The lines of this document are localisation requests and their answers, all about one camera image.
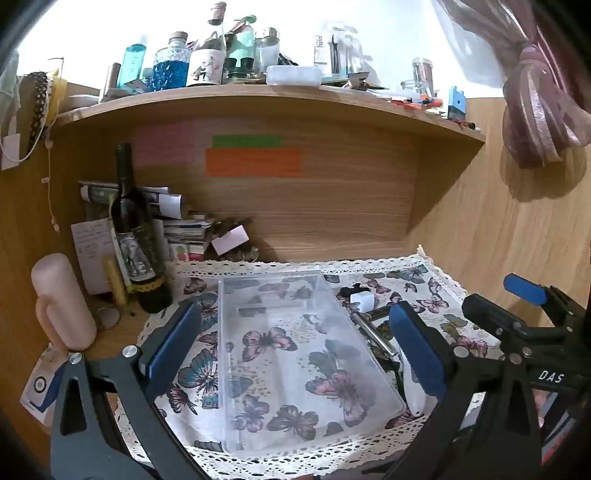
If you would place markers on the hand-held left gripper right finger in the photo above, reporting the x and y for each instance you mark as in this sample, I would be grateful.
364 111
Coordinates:
415 346

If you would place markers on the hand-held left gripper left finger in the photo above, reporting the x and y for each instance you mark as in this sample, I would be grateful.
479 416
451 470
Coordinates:
171 344

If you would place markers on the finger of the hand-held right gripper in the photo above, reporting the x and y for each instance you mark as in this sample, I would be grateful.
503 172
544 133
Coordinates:
489 316
524 288

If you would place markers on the silver pen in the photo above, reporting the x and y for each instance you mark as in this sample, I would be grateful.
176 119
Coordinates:
376 334

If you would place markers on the clear plastic box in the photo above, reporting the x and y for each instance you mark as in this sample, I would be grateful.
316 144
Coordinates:
286 369

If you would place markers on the butterfly print lace tablecloth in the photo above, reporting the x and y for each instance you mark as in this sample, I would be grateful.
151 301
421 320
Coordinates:
203 369

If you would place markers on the small round mirror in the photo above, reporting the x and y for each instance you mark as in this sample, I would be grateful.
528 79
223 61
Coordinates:
108 317

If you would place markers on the small white block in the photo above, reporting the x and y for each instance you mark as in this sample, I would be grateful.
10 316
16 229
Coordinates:
362 303

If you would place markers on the yellow tube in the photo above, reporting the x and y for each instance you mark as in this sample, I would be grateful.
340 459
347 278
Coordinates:
115 281

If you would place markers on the white fruit sticker card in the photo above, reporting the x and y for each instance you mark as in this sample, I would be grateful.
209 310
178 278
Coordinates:
182 254

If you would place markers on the dark wine bottle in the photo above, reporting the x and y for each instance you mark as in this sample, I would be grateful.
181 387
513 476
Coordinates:
134 240

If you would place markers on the stack of papers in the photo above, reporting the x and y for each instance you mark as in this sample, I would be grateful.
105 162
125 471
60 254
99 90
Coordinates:
184 230

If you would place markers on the pale pink tumbler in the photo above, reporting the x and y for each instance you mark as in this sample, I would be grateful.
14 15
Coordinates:
60 300

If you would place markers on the white folded card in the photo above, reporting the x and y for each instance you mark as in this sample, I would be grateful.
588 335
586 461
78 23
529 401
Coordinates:
229 240

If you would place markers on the white handwritten note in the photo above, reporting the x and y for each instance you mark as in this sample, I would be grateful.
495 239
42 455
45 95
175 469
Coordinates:
90 249

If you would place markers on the blue and white card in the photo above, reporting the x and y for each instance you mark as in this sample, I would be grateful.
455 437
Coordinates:
39 387

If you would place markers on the rolled newspaper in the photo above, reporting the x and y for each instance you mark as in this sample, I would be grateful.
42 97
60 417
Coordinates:
161 201

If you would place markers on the pink curtain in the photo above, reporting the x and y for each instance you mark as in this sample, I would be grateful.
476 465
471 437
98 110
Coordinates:
535 106

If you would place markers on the small blue box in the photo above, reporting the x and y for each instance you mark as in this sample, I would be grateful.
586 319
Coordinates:
456 104

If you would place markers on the pink sticky note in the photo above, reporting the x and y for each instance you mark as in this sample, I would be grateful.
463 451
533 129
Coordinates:
164 145

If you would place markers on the orange sticky note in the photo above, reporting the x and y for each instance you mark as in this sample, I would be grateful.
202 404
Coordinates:
254 162

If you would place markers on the scattered pens pile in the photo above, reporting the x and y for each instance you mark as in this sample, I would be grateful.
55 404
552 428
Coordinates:
415 102

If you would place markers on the green sticky note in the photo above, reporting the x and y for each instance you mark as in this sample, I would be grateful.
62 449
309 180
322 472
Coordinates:
247 141

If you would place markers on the clear glass jar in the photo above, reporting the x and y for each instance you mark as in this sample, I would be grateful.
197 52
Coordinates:
422 74

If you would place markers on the wooden shelf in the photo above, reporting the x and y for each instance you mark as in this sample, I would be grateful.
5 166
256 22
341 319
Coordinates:
277 98

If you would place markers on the brown cardboard tube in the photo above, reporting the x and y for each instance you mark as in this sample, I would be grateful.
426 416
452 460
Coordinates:
111 78

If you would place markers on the glass bottle with blue beads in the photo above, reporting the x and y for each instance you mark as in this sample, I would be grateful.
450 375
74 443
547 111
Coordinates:
170 69

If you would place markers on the clear bottle with white label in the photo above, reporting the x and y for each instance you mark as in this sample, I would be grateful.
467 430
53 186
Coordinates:
205 64

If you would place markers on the blue liquid bottle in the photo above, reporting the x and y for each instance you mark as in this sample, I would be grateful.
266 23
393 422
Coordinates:
131 64

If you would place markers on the white plastic case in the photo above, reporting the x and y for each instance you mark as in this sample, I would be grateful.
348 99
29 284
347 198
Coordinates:
293 76

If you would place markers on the clear plastic organizer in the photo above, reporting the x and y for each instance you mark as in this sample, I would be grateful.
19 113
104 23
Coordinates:
337 50

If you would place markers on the green pump bottle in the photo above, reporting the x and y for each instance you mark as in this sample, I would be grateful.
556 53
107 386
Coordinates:
242 44

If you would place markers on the glass jar with silver lid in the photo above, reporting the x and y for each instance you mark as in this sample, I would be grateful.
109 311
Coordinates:
267 50

